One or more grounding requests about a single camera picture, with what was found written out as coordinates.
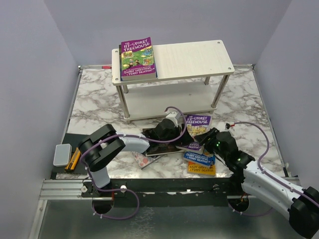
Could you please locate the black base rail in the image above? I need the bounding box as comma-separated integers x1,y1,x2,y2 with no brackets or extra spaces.
81,178,245,208

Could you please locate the white two-tier shelf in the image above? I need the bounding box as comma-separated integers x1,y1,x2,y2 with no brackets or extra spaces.
112,40,234,121

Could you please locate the yellow utility knife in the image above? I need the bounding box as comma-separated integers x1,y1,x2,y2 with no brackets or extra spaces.
64,148,81,173

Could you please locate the black hardcover book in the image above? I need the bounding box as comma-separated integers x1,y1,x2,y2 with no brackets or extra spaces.
143,142,183,157

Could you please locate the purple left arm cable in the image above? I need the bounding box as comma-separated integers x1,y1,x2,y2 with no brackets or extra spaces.
79,106,187,195

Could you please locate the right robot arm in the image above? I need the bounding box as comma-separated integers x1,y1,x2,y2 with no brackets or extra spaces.
195,128,319,239

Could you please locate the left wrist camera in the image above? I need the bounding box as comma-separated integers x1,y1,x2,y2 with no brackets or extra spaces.
165,110,181,127

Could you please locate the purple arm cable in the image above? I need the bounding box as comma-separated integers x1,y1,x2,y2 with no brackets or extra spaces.
79,106,187,195
229,121,319,207

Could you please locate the floral pink notebook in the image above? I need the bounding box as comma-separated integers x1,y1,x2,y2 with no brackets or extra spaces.
132,152,162,169

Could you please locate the blue 91-Storey Treehouse book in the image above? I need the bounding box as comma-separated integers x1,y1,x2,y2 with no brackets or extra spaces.
183,150,216,167

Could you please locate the blue Animal Farm book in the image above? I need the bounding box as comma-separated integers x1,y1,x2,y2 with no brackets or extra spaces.
119,45,158,81

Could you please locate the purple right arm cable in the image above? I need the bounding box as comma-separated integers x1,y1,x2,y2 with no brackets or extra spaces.
229,121,319,207

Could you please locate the grey rectangular box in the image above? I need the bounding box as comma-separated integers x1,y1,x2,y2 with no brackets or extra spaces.
53,144,72,167

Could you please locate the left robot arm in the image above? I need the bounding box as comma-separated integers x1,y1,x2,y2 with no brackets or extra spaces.
78,119,186,197

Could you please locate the purple 117-Storey Treehouse book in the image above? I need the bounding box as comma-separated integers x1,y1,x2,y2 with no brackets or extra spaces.
119,37,158,81

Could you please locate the purple 52-Storey Treehouse book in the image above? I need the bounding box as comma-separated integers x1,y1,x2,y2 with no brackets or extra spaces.
177,115,211,154

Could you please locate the yellow 130-Storey Treehouse book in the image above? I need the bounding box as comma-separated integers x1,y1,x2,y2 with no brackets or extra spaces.
187,162,216,176

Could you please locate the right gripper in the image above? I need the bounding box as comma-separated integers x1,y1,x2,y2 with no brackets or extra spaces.
194,127,228,161

